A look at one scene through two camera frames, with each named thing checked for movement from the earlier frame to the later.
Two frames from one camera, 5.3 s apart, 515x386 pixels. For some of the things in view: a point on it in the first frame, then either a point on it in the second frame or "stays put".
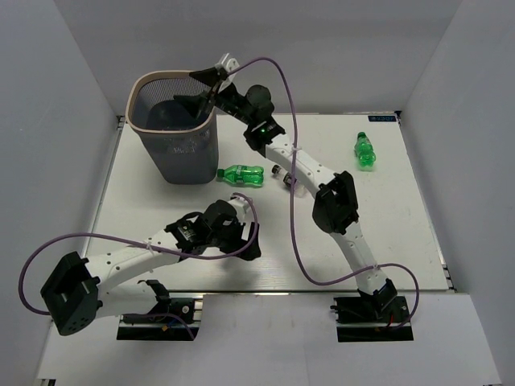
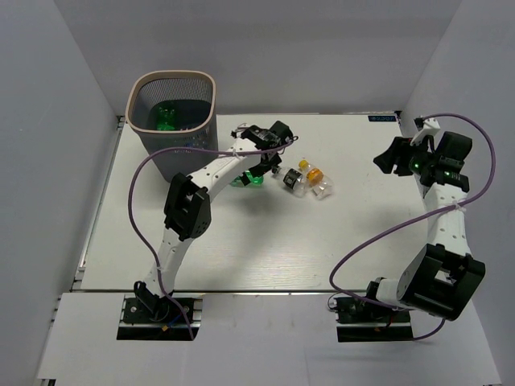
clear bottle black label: (300, 190) stays put
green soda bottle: (364, 153) to (166, 119)
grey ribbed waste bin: (172, 112) stays put
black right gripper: (193, 103) to (397, 153)
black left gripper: (253, 252) to (260, 171)
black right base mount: (373, 318) stays put
